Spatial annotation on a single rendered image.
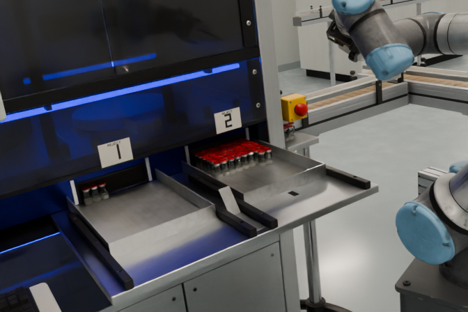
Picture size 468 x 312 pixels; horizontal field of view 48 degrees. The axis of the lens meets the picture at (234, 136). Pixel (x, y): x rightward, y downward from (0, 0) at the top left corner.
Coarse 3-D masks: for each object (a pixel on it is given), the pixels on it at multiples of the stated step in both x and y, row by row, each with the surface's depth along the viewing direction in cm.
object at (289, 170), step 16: (288, 160) 153; (304, 160) 146; (208, 176) 141; (224, 176) 148; (240, 176) 146; (256, 176) 145; (272, 176) 144; (288, 176) 134; (304, 176) 136; (320, 176) 139; (240, 192) 128; (256, 192) 129; (272, 192) 132
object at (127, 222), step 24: (120, 192) 146; (144, 192) 144; (168, 192) 142; (192, 192) 132; (96, 216) 133; (120, 216) 131; (144, 216) 129; (168, 216) 128; (192, 216) 120; (216, 216) 124; (120, 240) 112; (144, 240) 115
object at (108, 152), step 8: (104, 144) 133; (112, 144) 134; (120, 144) 135; (128, 144) 136; (104, 152) 133; (112, 152) 135; (120, 152) 136; (128, 152) 137; (104, 160) 134; (112, 160) 135; (120, 160) 136
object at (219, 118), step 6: (216, 114) 149; (222, 114) 150; (234, 114) 152; (216, 120) 149; (222, 120) 150; (234, 120) 152; (240, 120) 153; (216, 126) 149; (222, 126) 151; (234, 126) 153; (240, 126) 154
